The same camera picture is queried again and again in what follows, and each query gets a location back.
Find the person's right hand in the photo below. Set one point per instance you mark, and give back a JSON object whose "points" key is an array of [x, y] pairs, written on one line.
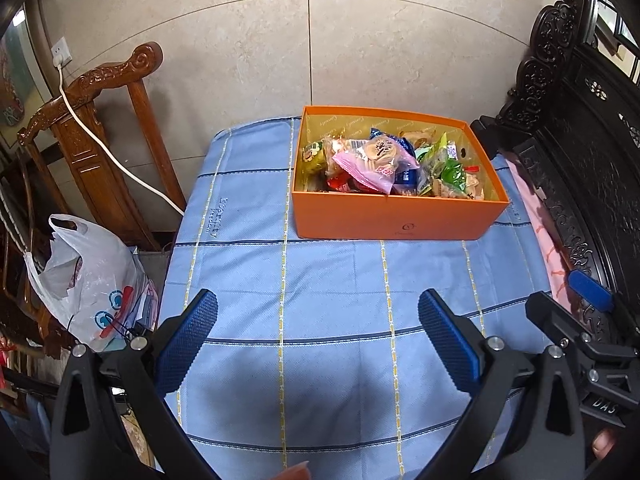
{"points": [[604, 442]]}

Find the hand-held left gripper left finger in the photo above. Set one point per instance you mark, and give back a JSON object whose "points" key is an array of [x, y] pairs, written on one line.
{"points": [[190, 340]]}

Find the floral patterned cloth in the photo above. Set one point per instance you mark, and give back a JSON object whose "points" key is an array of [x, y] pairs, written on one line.
{"points": [[137, 440]]}

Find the clear blue print packet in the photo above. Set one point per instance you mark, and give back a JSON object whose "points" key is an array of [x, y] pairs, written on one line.
{"points": [[451, 149]]}

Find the white plastic shopping bag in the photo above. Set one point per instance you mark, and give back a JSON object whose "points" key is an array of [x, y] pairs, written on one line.
{"points": [[85, 280]]}

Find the grey cloth bag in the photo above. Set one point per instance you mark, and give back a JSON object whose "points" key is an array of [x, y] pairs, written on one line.
{"points": [[155, 270]]}

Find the yellow green snack packet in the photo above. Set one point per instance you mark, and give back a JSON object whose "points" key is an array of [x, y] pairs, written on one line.
{"points": [[312, 155]]}

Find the red snack packet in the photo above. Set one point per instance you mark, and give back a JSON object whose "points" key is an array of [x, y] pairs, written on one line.
{"points": [[340, 182]]}

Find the light green snack packet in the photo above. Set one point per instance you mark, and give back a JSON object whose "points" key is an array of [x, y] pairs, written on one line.
{"points": [[432, 155]]}

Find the dark blue snack packet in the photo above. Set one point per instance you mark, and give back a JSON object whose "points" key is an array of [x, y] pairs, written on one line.
{"points": [[400, 142]]}

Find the pink cloth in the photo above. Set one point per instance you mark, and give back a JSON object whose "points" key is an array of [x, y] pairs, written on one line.
{"points": [[540, 220]]}

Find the pink biscuit packet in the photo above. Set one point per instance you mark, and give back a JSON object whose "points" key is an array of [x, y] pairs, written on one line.
{"points": [[370, 167]]}

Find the white wall socket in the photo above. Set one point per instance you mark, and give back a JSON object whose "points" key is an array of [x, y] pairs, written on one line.
{"points": [[61, 50]]}

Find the blue checked bed sheet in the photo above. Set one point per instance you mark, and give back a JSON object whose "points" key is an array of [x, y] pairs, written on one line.
{"points": [[300, 285]]}

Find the carved brown wooden chair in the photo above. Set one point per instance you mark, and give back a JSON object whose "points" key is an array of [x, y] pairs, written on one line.
{"points": [[100, 160]]}

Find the person's left hand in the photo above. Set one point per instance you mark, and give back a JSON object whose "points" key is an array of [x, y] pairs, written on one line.
{"points": [[295, 472]]}

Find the orange cardboard box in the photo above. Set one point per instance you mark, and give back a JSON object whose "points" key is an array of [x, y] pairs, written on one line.
{"points": [[390, 217]]}

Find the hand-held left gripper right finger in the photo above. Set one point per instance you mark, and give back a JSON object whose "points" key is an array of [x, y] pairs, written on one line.
{"points": [[450, 345]]}

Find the beige pastry packet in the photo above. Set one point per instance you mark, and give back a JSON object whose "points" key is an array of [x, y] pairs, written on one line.
{"points": [[417, 136]]}

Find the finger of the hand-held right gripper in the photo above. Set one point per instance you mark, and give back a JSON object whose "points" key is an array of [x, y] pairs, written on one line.
{"points": [[590, 287], [550, 312]]}

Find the dark wooden chair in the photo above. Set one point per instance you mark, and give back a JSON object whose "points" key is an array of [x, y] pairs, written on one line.
{"points": [[45, 330]]}

